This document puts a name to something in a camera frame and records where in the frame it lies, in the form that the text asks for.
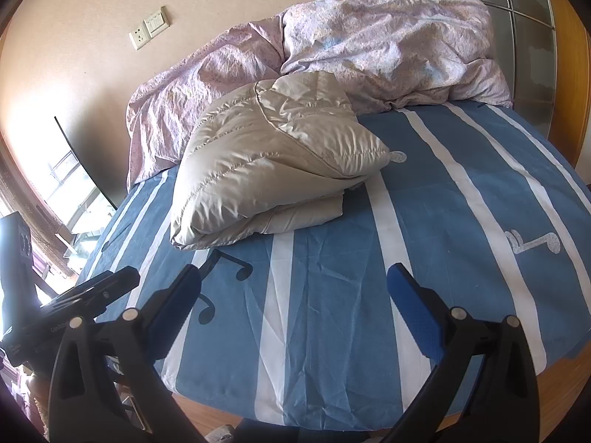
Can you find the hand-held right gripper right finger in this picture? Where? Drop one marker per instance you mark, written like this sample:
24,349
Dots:
415,309

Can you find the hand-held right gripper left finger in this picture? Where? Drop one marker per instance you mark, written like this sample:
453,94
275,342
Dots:
178,300

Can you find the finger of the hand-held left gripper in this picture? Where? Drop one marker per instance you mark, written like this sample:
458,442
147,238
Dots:
111,286

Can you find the beige down jacket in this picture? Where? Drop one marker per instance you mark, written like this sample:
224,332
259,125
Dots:
258,170

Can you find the dark window curtain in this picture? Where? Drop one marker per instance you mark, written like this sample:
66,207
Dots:
41,230

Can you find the blue white striped bed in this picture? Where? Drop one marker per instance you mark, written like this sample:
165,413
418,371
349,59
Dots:
346,263

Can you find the black flat television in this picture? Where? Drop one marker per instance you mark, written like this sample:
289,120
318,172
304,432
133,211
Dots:
78,184

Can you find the pink crumpled duvet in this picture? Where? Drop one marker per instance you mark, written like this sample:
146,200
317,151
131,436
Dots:
392,46

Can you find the wooden framed glass door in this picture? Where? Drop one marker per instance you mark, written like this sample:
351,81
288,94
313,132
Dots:
521,32

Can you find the white wall socket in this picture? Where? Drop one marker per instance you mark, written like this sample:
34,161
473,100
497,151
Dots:
139,39

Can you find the white wall switch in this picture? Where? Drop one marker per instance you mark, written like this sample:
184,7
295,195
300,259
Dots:
156,21

